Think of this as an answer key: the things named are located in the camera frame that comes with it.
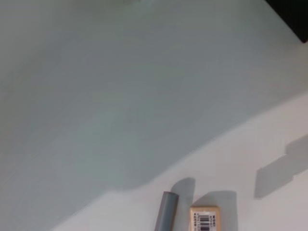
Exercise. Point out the grey pen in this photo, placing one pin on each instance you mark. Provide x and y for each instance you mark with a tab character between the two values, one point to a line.
166	211

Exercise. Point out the beige eraser with barcode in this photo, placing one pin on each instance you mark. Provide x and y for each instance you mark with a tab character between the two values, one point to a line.
205	219

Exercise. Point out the black mesh pen holder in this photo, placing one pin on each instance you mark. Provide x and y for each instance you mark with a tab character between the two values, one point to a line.
292	16

